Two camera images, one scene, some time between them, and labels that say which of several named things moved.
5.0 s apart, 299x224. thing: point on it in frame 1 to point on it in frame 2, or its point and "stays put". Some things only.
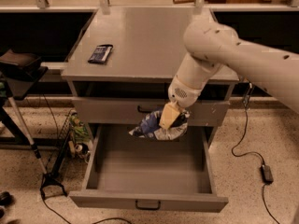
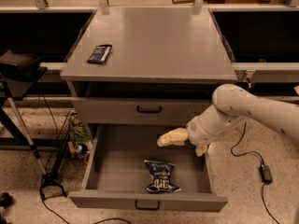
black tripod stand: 16,84 stays put
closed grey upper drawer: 129,111 stays put
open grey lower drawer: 131,173 stays put
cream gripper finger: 170,113 to 177,137
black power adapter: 266,174 stays put
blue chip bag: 149,127 to 162,175
